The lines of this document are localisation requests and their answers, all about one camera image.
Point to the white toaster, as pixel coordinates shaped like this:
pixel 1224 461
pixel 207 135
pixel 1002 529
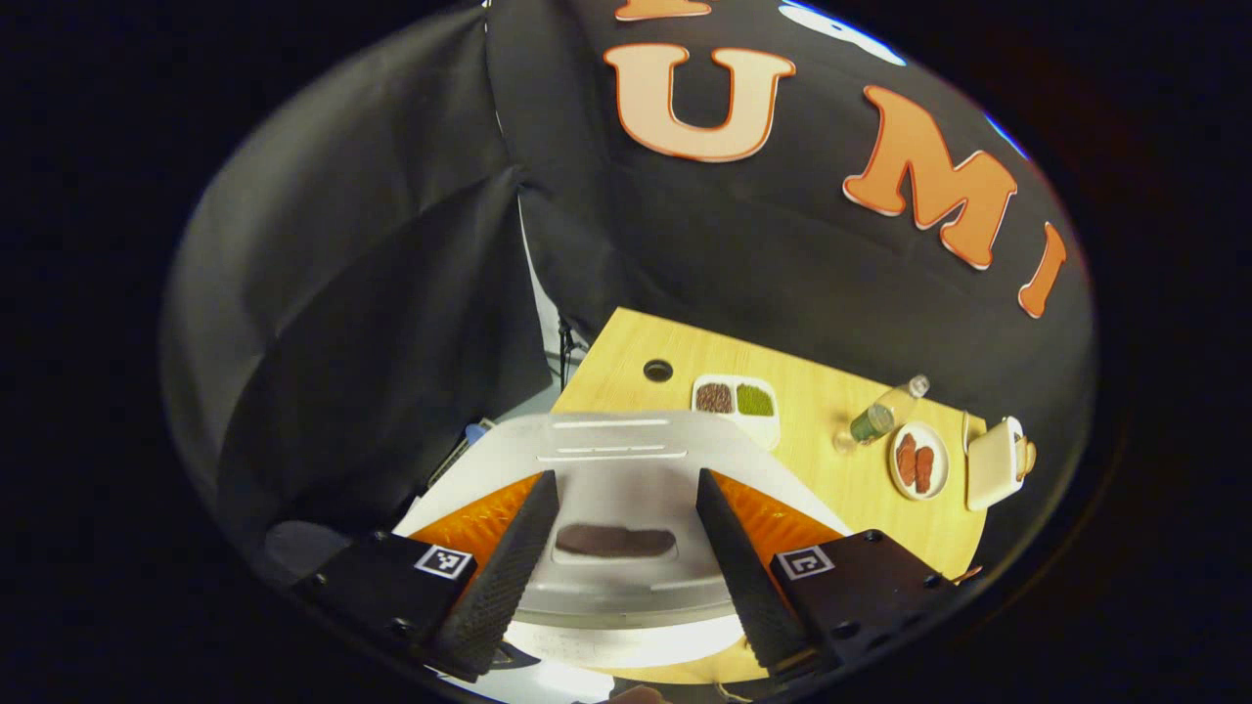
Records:
pixel 993 464

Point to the dark cloth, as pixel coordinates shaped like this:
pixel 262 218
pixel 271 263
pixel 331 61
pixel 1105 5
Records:
pixel 303 548

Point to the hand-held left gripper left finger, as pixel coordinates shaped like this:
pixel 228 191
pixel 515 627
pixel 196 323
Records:
pixel 504 577

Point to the divided white grain dish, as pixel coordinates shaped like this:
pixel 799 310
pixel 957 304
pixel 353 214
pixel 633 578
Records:
pixel 763 425

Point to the toast bread slice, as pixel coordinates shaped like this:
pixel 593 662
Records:
pixel 1027 458

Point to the red meat piece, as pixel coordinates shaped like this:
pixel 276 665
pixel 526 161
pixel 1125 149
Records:
pixel 924 471
pixel 908 460

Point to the round white plate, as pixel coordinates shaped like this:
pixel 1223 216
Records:
pixel 939 460

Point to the black backdrop cloth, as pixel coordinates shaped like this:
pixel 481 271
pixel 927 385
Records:
pixel 391 244

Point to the white rice cooker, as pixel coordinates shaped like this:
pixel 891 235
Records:
pixel 626 469

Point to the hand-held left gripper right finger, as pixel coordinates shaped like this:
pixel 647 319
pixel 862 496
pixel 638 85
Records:
pixel 738 577

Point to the clear plastic water bottle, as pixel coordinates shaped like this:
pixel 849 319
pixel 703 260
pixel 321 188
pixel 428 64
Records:
pixel 875 420

